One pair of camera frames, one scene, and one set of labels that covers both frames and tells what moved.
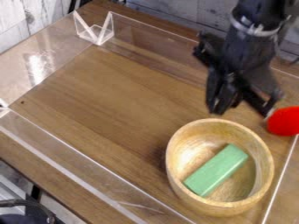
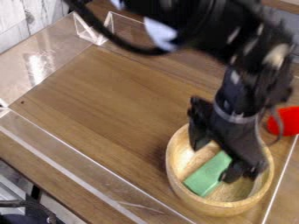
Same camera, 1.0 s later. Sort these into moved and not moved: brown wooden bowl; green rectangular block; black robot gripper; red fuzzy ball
Moved: black robot gripper
Not moved: brown wooden bowl; green rectangular block; red fuzzy ball
